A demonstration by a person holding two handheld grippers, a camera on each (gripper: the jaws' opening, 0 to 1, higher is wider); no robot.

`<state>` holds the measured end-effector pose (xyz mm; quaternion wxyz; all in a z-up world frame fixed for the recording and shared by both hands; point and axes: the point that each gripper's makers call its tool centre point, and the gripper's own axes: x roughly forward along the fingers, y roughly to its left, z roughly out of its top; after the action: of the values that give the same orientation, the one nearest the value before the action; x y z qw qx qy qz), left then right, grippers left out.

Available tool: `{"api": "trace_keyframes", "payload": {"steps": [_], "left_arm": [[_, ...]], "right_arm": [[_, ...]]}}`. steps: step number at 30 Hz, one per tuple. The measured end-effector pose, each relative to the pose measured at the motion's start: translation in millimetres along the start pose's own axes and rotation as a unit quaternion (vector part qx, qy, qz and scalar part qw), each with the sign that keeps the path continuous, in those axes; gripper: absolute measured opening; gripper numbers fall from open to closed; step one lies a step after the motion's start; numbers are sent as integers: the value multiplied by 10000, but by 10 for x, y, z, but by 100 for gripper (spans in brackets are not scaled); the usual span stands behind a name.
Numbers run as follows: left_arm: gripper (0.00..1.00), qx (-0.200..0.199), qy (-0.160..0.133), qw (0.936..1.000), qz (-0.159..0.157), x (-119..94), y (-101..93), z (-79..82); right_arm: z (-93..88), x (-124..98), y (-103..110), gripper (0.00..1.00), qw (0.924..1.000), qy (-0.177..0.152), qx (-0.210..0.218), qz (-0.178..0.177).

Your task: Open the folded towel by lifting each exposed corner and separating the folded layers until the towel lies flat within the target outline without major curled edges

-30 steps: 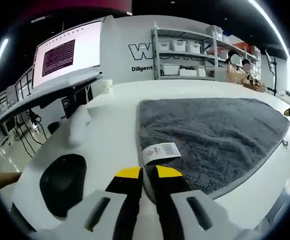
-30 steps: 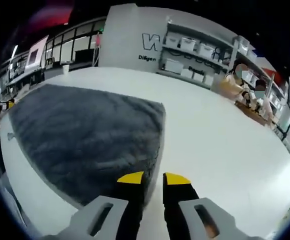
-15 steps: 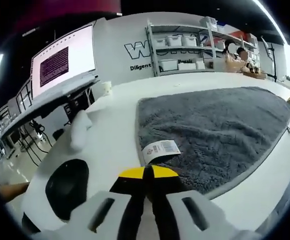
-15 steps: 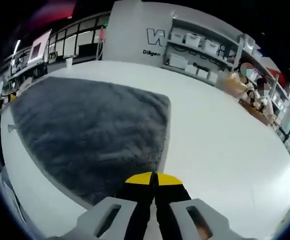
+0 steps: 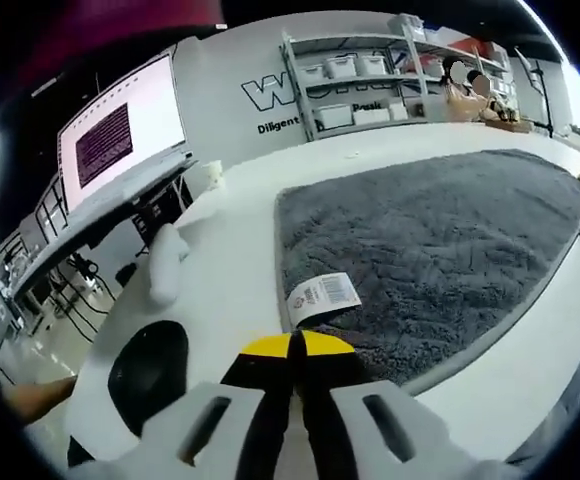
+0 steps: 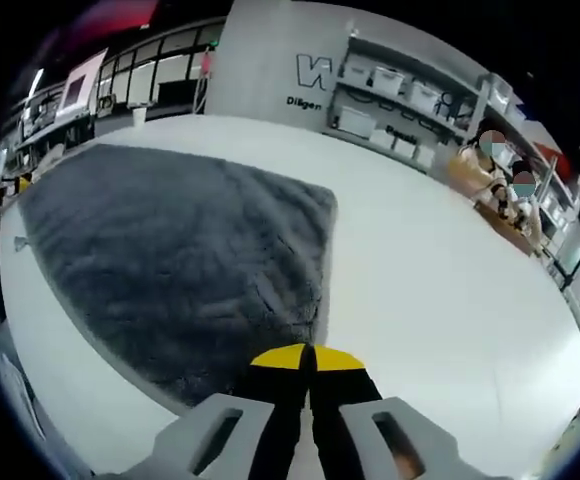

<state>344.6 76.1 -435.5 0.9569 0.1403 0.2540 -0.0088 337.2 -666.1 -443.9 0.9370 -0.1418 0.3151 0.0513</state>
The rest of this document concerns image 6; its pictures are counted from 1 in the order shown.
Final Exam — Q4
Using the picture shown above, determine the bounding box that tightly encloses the black monitor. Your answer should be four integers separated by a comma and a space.
157, 79, 200, 107

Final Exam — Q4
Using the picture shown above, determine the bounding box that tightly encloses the white lidded storage bin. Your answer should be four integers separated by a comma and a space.
408, 80, 441, 109
343, 60, 375, 85
372, 67, 407, 96

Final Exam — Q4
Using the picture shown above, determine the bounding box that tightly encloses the wooden tray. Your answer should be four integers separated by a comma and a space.
473, 199, 539, 259

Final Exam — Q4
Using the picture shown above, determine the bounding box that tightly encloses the large red screen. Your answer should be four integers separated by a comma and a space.
67, 0, 164, 39

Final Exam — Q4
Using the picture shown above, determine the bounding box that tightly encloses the clear storage bin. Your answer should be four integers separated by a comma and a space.
487, 74, 514, 114

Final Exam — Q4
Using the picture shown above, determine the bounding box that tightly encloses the grey metal shelving rack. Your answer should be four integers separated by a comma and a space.
322, 22, 580, 281

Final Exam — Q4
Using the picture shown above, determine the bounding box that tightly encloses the large white storage bin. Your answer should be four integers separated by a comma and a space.
338, 106, 377, 137

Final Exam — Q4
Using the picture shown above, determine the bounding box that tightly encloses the pale display screen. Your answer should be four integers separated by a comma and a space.
53, 48, 110, 124

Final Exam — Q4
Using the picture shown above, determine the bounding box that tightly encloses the grey fluffy towel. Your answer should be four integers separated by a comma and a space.
13, 143, 340, 409

